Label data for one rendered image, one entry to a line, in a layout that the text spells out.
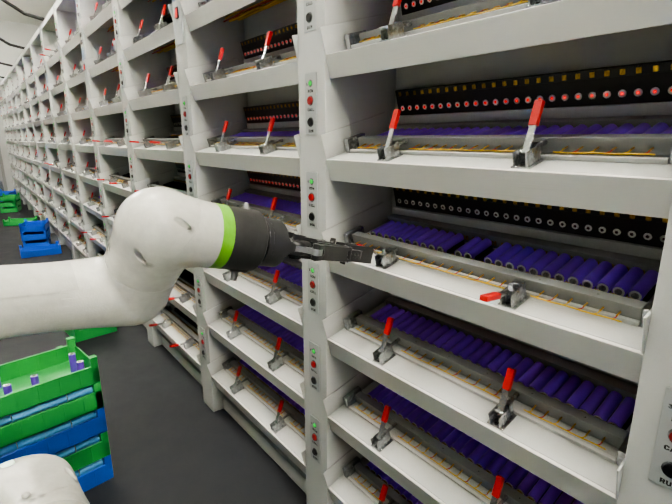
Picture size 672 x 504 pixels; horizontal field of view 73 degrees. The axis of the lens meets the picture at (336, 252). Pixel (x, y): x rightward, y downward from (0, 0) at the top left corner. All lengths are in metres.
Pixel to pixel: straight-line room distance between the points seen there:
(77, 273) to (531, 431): 0.69
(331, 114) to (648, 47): 0.53
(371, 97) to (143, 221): 0.61
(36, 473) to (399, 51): 0.80
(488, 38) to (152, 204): 0.50
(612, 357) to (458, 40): 0.48
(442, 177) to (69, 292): 0.55
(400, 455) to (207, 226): 0.65
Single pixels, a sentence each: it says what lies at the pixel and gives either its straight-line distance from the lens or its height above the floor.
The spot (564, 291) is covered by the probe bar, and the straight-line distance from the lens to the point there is 0.72.
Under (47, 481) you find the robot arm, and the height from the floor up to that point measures 0.58.
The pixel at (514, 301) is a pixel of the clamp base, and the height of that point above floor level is 0.77.
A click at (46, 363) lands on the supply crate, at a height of 0.34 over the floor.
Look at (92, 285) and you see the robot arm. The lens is 0.66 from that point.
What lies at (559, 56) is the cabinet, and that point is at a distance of 0.88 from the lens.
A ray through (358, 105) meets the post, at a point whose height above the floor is 1.06.
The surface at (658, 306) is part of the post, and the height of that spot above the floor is 0.81.
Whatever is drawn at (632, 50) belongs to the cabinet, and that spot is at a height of 1.12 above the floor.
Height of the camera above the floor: 1.00
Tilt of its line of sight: 14 degrees down
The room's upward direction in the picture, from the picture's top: straight up
